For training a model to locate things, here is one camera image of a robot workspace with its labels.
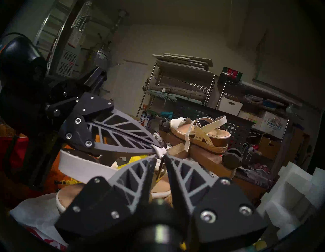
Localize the white foam packing block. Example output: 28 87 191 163
256 161 325 239

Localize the black plastic mesh basket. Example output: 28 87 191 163
173 100 254 153

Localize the wooden caster dolly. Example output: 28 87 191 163
159 119 243 178

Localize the red orange patterned fabric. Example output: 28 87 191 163
0 122 76 203

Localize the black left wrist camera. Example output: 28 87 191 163
0 36 47 87

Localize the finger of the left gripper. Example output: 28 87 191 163
74 93 163 149
59 113 161 156

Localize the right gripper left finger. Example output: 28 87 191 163
55 155 158 244

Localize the brown wooden cabinet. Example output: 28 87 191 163
287 127 310 165

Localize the white labelled cardboard box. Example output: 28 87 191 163
237 111 264 130

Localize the white panel door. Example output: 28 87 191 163
112 60 149 115

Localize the red ice snowman box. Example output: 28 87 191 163
220 67 243 83

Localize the white storage bin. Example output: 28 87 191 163
218 97 243 116

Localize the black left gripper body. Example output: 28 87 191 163
0 67 107 188

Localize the yellow terry towel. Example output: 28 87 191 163
113 155 168 183

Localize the blue white appliance box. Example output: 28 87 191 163
141 112 153 127

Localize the grey louvred furnace unit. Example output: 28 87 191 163
56 48 79 76

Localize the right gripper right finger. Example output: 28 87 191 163
164 155 268 250

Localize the brown cardboard box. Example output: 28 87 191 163
258 137 281 160

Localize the grey metal ladder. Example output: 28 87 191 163
34 0 71 74

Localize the grey water heater tank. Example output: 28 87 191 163
93 50 111 70

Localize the chrome wire shelving rack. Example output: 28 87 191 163
216 79 292 165
137 61 216 120

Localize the white red-logo plastic bag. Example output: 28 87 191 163
10 193 69 250

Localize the white strap wedge sandal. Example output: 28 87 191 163
56 145 173 216
170 116 231 155

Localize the beige seat cushion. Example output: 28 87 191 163
149 85 206 98

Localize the white Gildan activewear carton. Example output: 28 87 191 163
259 111 288 139

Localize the white boards stack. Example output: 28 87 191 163
152 53 213 70

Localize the teal seat cushion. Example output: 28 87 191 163
152 93 178 101

